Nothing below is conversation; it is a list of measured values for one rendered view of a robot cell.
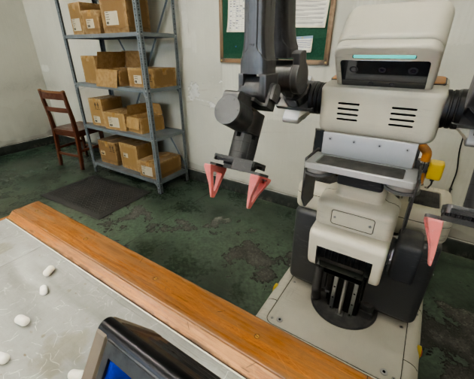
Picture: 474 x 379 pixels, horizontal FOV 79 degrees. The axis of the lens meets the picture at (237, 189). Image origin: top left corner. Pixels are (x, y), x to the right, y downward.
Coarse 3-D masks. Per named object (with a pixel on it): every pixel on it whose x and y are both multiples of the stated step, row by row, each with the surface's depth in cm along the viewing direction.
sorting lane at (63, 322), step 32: (0, 224) 101; (0, 256) 85; (32, 256) 85; (0, 288) 74; (32, 288) 74; (64, 288) 74; (96, 288) 74; (0, 320) 65; (32, 320) 65; (64, 320) 65; (96, 320) 65; (128, 320) 65; (32, 352) 58; (64, 352) 58; (192, 352) 58
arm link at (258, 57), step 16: (256, 0) 53; (272, 0) 55; (256, 16) 54; (272, 16) 56; (256, 32) 55; (272, 32) 58; (256, 48) 56; (272, 48) 59; (256, 64) 58; (272, 64) 59; (240, 80) 61; (256, 80) 60; (272, 80) 60; (256, 96) 60
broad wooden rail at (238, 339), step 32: (32, 224) 97; (64, 224) 97; (64, 256) 86; (96, 256) 82; (128, 256) 82; (128, 288) 72; (160, 288) 71; (192, 288) 71; (160, 320) 65; (192, 320) 62; (224, 320) 62; (256, 320) 62; (224, 352) 57; (256, 352) 56; (288, 352) 56; (320, 352) 56
